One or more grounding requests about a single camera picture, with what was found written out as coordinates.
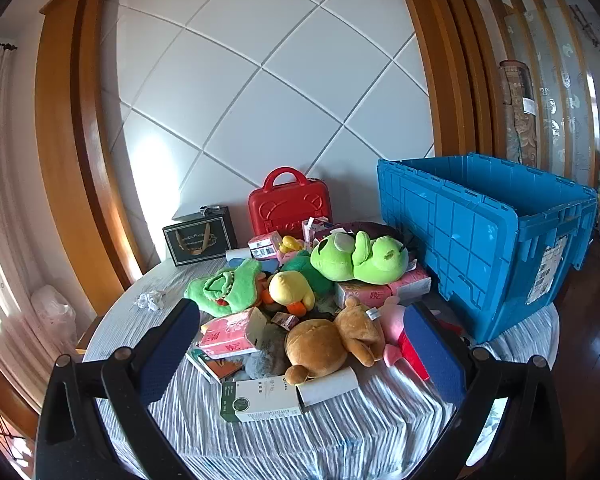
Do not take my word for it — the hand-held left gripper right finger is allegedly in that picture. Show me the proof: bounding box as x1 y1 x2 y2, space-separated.
405 301 566 480

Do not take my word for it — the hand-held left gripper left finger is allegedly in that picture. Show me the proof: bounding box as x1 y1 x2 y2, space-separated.
34 298 203 480

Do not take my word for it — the green orange medicine box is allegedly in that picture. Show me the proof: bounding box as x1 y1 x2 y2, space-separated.
186 347 244 384

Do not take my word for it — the yellow duck plush green hat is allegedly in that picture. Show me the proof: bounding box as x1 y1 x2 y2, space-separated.
267 255 333 317

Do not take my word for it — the pink pig plush red dress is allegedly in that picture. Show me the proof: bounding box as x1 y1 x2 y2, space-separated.
377 296 463 381

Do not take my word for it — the crumpled white tissue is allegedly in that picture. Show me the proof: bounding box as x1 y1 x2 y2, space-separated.
132 290 167 312

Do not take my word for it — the pink tissue pack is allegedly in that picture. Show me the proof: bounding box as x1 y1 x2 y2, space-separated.
335 280 393 309
198 306 267 359
387 267 432 306

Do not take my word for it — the green crocodile plush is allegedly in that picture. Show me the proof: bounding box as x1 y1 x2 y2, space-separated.
184 258 266 318

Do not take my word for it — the grey fuzzy cloth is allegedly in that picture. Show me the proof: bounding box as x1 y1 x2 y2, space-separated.
244 325 287 380

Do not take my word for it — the white green medicine box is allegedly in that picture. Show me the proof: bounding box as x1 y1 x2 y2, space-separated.
220 374 307 424

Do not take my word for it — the black gift box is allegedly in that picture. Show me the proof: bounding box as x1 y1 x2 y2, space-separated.
162 205 238 267

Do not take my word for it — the white paper tube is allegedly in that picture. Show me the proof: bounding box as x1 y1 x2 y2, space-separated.
296 366 360 407

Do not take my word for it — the blue plastic storage crate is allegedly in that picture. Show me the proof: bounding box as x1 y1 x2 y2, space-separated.
377 152 598 346

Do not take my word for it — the brown bear plush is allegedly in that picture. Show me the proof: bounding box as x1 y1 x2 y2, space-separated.
284 296 386 386

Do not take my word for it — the light green frog plush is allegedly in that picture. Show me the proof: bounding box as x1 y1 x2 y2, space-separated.
310 230 411 283

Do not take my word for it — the white plastic bag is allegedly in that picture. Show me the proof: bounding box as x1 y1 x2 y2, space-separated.
30 285 78 347

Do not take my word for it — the small pink white box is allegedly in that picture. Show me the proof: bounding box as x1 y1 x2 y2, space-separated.
247 231 283 261

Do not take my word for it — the red hard carry case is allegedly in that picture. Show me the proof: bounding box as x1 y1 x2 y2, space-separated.
247 167 328 241

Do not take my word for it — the sheer white curtain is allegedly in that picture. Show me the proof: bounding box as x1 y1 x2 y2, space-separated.
0 45 81 376

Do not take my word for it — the rolled patterned rug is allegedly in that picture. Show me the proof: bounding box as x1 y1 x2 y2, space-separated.
497 60 538 166

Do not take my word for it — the wooden glass partition screen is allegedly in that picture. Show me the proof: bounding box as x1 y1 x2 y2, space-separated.
477 0 600 191

